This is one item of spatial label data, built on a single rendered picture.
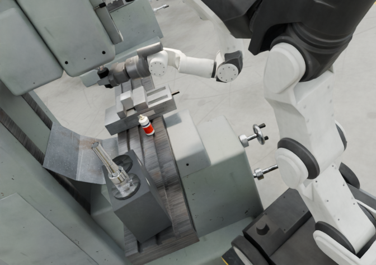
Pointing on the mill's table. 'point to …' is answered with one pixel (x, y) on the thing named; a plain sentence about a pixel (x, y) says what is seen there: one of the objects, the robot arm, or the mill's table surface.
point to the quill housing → (67, 25)
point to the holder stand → (137, 199)
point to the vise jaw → (140, 98)
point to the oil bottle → (146, 125)
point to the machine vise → (113, 119)
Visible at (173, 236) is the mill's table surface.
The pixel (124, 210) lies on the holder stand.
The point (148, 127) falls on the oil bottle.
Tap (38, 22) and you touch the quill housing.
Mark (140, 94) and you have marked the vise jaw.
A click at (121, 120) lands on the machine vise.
